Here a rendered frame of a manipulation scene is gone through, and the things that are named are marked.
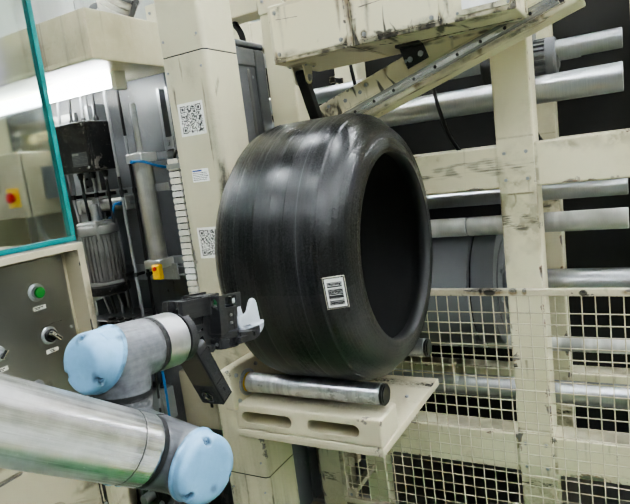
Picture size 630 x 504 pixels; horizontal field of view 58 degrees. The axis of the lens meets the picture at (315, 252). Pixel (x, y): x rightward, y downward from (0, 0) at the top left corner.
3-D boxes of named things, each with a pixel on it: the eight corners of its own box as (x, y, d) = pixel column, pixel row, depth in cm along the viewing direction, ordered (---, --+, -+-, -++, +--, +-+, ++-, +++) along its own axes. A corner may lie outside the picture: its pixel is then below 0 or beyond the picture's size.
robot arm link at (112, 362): (60, 399, 69) (55, 329, 68) (131, 376, 78) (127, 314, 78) (105, 408, 65) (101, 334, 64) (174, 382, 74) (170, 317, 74)
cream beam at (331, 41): (272, 65, 148) (265, 6, 146) (318, 73, 170) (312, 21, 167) (517, 8, 118) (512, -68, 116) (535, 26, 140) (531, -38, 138)
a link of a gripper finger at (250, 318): (274, 293, 97) (241, 302, 89) (276, 328, 97) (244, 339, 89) (259, 293, 98) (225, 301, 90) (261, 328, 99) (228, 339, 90)
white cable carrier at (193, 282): (196, 346, 147) (166, 159, 139) (209, 340, 151) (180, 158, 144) (210, 347, 144) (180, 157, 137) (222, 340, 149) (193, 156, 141)
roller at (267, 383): (243, 368, 132) (253, 375, 135) (237, 387, 130) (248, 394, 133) (384, 379, 114) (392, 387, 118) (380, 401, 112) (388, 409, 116)
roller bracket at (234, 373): (225, 411, 129) (218, 369, 128) (310, 351, 163) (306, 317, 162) (236, 412, 128) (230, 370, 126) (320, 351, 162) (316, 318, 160)
